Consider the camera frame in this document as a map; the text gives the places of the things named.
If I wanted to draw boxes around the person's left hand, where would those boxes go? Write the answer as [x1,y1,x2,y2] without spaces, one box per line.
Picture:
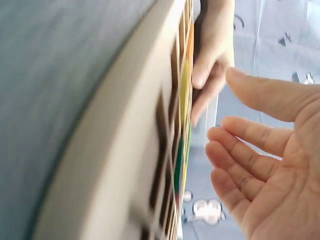
[191,0,236,126]

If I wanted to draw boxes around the person's right hand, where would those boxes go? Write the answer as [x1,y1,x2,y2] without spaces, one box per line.
[204,66,320,240]

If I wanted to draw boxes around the yellow-green puzzle piece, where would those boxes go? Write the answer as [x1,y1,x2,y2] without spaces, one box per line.
[180,61,194,125]

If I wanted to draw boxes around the orange puzzle piece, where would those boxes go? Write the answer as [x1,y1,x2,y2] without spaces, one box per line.
[186,21,196,65]

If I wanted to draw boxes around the green puzzle piece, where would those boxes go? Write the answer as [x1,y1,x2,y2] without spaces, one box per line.
[171,122,192,197]

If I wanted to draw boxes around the pale wooden slotted puzzle board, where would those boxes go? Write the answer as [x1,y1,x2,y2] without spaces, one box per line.
[31,0,196,240]

